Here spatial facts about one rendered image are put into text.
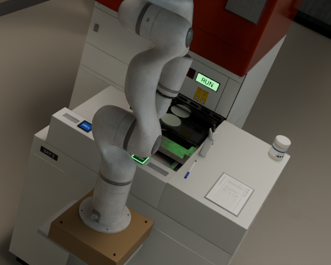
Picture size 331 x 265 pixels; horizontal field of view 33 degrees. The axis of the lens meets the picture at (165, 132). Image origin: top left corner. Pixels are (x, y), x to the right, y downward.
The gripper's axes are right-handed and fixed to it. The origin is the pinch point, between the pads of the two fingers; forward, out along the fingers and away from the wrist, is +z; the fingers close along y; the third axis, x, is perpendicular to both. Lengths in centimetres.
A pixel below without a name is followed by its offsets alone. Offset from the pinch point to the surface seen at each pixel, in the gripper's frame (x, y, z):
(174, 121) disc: -4, -49, 12
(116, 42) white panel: -49, -58, -6
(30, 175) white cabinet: -43, -6, 51
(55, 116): -38.3, 0.4, 15.9
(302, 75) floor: 17, -394, 30
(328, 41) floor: 17, -519, 4
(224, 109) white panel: 13, -59, -2
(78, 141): -25.6, 0.2, 20.6
